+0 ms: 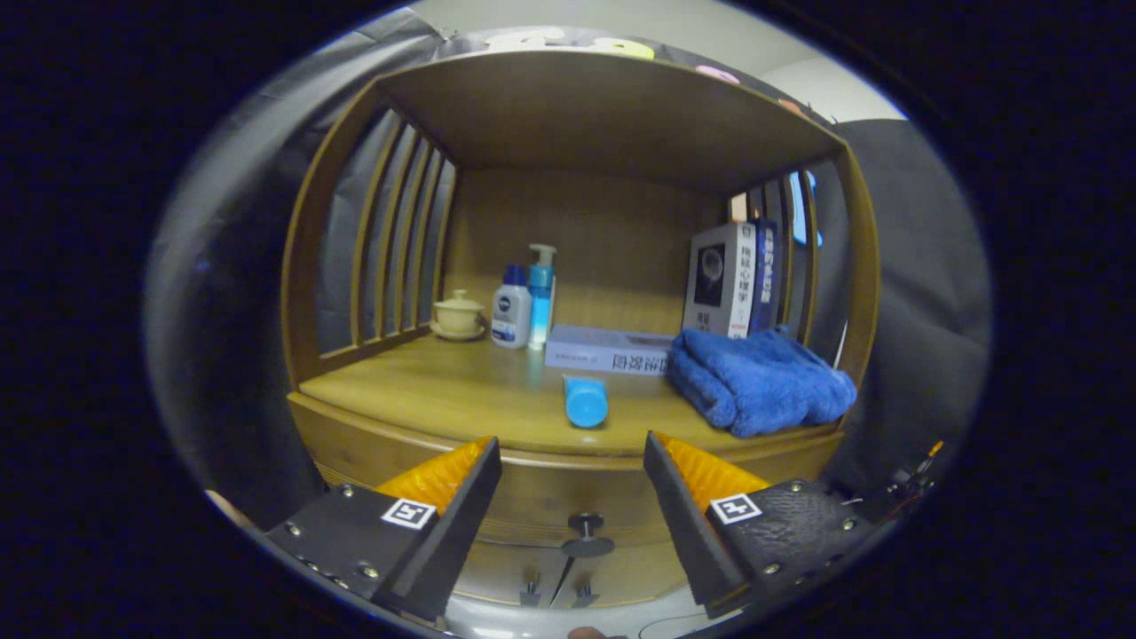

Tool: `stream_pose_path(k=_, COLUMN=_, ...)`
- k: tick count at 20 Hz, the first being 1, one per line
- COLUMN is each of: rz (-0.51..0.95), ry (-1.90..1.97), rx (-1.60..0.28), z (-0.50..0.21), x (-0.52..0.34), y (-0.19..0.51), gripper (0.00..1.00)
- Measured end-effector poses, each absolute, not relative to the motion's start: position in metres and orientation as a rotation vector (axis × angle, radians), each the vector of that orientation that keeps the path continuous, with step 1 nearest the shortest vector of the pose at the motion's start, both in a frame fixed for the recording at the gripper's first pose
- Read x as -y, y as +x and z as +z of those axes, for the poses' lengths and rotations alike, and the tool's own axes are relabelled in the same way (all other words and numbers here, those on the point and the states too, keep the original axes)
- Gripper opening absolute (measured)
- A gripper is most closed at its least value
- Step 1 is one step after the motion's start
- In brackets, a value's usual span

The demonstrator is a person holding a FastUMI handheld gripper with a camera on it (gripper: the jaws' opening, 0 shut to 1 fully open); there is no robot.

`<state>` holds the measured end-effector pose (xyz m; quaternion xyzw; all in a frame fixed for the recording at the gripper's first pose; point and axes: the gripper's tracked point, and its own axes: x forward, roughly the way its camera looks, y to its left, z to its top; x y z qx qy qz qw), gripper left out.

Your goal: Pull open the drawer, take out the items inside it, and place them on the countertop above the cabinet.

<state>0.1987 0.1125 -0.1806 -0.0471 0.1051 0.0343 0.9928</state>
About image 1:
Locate black and orange clamp tool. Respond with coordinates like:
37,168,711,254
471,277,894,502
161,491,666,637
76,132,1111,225
887,439,946,507

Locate person's right leg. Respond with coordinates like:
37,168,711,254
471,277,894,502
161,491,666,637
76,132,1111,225
206,490,254,526

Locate wooden countertop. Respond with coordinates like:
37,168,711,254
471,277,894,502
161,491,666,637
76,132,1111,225
297,333,840,458

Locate wooden cabinet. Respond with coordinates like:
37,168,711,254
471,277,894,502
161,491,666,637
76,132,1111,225
281,49,881,611

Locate grey lying book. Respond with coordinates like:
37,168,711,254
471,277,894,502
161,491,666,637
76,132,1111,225
545,324,680,377

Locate wooden cabinet door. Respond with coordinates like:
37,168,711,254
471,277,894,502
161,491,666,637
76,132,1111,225
550,540,691,609
451,541,569,609

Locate dark blue upright book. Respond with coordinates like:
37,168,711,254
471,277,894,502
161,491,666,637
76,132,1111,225
750,218,780,335

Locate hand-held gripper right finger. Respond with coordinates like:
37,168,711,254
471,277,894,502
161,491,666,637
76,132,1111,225
643,431,888,619

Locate white bottle with blue cap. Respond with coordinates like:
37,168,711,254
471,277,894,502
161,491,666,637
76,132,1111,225
491,264,533,350

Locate blue pump bottle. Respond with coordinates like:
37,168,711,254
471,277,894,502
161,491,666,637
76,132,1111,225
527,244,558,351

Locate blue folded towel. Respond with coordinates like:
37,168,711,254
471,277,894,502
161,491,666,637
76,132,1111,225
666,327,859,439

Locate white upright book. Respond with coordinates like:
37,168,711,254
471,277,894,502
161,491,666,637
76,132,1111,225
682,222,758,340

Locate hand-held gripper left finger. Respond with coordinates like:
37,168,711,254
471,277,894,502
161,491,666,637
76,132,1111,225
266,435,504,625

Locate light blue tube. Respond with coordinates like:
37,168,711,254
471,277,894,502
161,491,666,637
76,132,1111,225
562,374,610,430

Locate cream lidded teacup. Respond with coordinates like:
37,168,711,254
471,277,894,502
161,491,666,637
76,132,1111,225
430,289,487,342

